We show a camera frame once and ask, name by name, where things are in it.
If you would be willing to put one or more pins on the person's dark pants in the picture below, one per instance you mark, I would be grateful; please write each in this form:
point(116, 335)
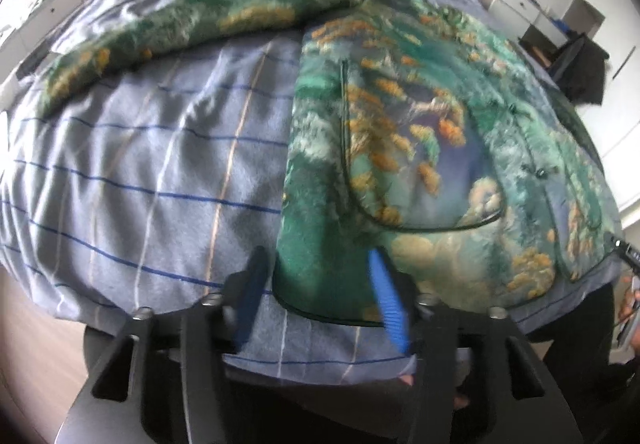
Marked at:
point(575, 354)

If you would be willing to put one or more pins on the blue-grey plaid duvet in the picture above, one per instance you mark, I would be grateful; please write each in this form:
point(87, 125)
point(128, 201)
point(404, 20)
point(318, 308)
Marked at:
point(150, 164)

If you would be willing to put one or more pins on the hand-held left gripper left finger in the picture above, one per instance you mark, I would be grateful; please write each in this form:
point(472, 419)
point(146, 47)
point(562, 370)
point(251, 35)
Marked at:
point(246, 309)

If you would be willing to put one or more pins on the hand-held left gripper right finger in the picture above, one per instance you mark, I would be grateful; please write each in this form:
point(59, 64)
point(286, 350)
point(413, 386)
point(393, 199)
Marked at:
point(390, 309)

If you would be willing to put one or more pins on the green printed padded jacket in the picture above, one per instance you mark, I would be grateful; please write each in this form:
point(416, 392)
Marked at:
point(400, 124)

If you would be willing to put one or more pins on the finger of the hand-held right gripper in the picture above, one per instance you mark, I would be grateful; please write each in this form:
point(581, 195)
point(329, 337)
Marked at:
point(627, 251)

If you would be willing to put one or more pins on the person's right hand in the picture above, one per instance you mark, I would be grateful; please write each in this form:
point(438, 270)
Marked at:
point(627, 306)

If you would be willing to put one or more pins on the dark hanging jacket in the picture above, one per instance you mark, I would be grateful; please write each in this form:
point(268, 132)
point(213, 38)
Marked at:
point(582, 69)

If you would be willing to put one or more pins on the white dresser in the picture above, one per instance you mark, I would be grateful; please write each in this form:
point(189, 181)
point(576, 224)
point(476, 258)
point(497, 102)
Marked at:
point(525, 7)

